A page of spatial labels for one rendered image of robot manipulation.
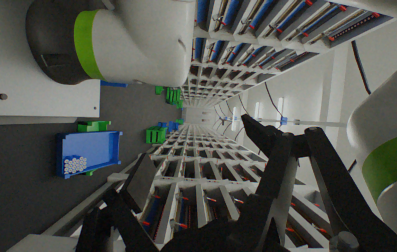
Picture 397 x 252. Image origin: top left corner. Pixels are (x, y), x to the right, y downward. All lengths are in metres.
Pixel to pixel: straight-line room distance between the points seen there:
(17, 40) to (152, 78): 0.19
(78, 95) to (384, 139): 0.52
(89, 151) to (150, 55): 0.83
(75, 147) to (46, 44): 0.71
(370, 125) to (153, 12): 0.32
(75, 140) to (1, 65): 0.71
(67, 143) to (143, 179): 0.81
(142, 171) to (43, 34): 0.26
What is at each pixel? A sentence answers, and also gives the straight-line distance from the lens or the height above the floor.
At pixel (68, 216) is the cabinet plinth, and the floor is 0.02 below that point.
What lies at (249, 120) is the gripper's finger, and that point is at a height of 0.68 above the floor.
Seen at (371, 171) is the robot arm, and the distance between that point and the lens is 0.25.
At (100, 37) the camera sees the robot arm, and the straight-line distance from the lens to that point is 0.32.
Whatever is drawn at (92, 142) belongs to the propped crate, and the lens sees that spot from 1.04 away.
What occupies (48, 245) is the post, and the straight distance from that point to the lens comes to 0.91.
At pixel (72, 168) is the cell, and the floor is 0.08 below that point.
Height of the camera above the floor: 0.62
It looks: 3 degrees up
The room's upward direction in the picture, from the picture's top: 95 degrees clockwise
